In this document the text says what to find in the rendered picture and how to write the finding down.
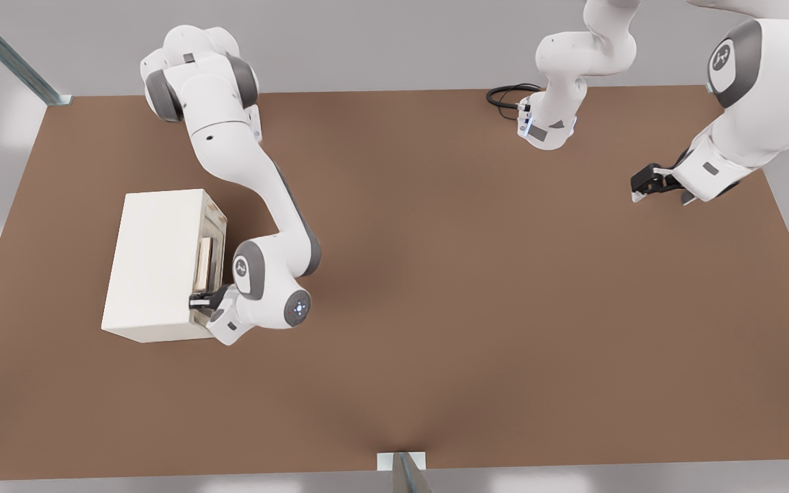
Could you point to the white oven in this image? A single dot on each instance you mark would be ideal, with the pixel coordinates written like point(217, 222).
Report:
point(161, 263)

